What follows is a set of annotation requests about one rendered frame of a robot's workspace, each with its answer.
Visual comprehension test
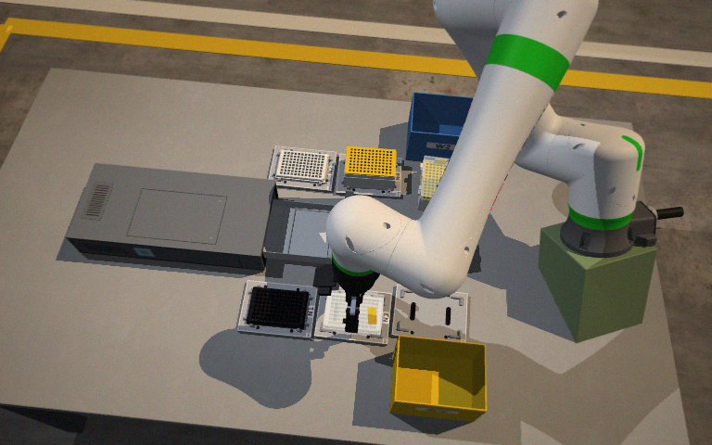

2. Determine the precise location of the yellow waste bin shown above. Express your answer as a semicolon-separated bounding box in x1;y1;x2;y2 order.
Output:
389;335;487;422

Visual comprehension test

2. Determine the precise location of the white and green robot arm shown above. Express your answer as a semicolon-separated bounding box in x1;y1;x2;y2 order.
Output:
312;0;684;299

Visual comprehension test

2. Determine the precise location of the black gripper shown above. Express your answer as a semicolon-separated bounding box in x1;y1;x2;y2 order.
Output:
337;279;375;334

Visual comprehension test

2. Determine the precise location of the blue bin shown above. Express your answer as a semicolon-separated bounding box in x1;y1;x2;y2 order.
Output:
406;92;473;162

